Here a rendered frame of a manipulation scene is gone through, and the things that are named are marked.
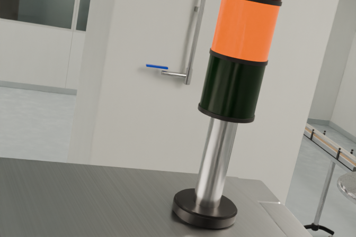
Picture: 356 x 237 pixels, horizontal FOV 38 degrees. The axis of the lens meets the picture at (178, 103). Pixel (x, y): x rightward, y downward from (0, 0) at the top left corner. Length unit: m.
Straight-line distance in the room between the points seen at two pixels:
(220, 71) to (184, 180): 0.16
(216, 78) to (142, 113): 1.52
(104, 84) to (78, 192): 1.41
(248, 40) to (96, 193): 0.20
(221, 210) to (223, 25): 0.17
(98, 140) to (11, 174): 1.45
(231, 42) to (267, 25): 0.03
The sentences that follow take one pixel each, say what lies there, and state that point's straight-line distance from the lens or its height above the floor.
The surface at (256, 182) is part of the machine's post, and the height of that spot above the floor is 2.10.
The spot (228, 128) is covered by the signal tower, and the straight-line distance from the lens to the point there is 0.45.
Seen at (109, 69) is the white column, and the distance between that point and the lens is 1.88.
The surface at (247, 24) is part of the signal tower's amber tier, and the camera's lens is 0.43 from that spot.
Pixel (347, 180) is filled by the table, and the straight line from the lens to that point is 4.46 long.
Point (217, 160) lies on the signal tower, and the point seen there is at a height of 2.16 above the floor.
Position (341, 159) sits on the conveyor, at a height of 0.91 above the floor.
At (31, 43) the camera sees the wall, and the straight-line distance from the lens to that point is 8.49.
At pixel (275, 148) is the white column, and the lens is 2.16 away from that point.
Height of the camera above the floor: 2.31
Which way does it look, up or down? 14 degrees down
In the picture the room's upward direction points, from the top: 11 degrees clockwise
